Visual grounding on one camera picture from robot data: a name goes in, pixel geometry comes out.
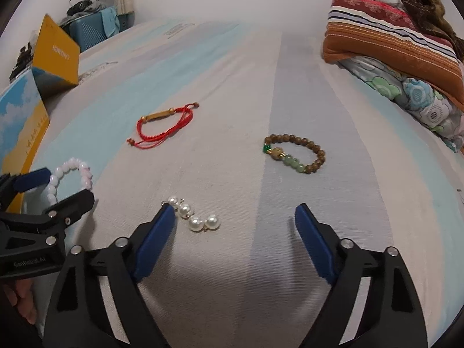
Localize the black clutter on suitcase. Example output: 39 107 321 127
65 0 106 17

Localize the blue suitcase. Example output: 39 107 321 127
60 7 131 53

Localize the pearl bracelet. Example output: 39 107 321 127
162 196 220 231

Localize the striped folded quilt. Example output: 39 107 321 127
322 0 464 97

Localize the floral quilt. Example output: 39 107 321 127
341 54 464 153

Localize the striped pastel bed sheet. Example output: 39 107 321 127
0 18 464 348

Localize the blue and yellow cardboard box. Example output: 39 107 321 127
0 14 80 211

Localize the person's left hand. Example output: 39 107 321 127
0 279 37 325

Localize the brown fuzzy blanket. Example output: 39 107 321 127
389 0 464 62

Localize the light blue cloth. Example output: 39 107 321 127
101 6 120 39

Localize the white bead bracelet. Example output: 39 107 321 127
45 157 93 207

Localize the brown wooden bead bracelet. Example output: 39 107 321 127
263 134 326 175

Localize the beige curtain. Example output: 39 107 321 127
112 0 135 30

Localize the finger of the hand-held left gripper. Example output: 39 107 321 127
0 188 95 249
0 168 51 211

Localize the small red cord bracelet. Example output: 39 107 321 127
127 102 200 149

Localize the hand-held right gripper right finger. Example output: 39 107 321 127
294 203 428 348

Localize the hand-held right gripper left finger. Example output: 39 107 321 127
43 203 178 348

